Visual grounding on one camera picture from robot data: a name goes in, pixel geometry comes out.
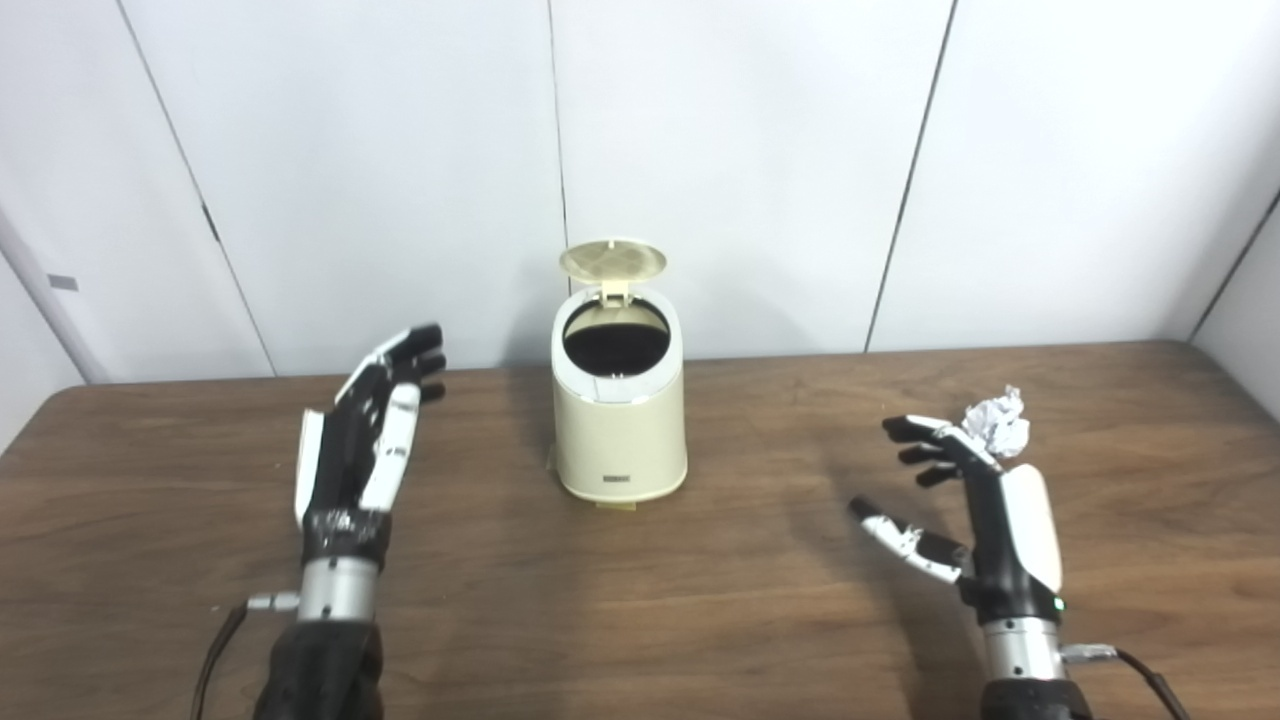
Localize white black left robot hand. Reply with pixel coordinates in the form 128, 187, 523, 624
294, 322, 447, 566

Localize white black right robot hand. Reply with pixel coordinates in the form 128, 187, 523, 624
848, 414, 1065, 626

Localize white paper ball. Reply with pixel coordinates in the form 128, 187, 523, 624
962, 385, 1031, 459

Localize round cream bin lid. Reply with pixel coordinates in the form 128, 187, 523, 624
558, 238, 669, 303

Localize cream-colored bin body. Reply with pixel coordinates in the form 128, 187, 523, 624
551, 285, 689, 504

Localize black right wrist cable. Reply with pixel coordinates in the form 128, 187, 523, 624
1062, 645, 1191, 720

